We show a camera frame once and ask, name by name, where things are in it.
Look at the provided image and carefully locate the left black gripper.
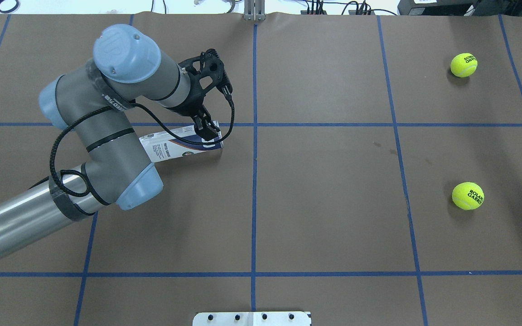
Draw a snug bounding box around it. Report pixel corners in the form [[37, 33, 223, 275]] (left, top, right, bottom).
[[166, 86, 221, 141]]

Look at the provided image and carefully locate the white blue tennis ball can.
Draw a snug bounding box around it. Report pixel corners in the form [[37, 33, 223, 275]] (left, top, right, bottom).
[[139, 125, 224, 163]]

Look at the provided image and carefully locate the yellow tennis ball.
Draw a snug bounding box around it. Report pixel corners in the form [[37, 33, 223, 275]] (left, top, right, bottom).
[[451, 182, 484, 210], [450, 53, 478, 78]]

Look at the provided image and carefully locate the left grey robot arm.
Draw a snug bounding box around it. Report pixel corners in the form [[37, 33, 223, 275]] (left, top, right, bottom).
[[0, 24, 235, 259]]

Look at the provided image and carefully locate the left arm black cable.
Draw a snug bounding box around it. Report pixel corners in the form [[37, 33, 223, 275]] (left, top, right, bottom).
[[49, 86, 236, 198]]

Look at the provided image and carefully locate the aluminium frame post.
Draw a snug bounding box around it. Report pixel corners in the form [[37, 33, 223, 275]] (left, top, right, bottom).
[[243, 0, 266, 22]]

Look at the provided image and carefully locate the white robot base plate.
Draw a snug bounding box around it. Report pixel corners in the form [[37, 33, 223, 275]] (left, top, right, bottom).
[[192, 311, 312, 326]]

